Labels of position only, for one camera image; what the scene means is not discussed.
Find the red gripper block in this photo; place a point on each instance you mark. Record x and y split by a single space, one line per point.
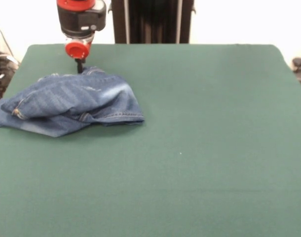
76 50

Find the blue denim jeans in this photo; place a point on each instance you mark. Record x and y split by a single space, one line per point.
74 106

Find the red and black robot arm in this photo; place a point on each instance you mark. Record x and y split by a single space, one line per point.
79 17

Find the dark green table cloth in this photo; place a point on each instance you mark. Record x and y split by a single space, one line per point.
214 185

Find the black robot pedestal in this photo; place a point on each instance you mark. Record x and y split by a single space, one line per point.
155 22

